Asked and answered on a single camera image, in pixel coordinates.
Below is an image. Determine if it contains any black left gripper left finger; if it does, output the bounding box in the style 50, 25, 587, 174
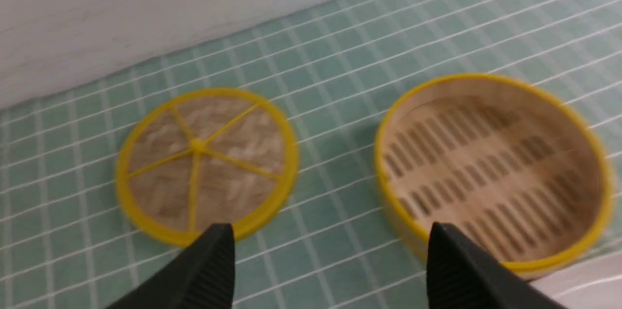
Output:
108, 223, 236, 309

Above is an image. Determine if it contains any white rectangular plate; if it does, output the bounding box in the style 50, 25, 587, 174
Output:
530, 251, 622, 309

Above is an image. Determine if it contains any green checked tablecloth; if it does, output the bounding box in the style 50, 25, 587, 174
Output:
0, 0, 622, 309

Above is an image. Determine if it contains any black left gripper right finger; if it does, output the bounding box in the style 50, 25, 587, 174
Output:
427, 223, 564, 309

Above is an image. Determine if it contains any bamboo steamer lid yellow rim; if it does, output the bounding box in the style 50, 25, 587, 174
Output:
115, 88, 298, 247

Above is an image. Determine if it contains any bamboo steamer basket yellow rim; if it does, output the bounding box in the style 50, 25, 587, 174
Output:
375, 74, 615, 280

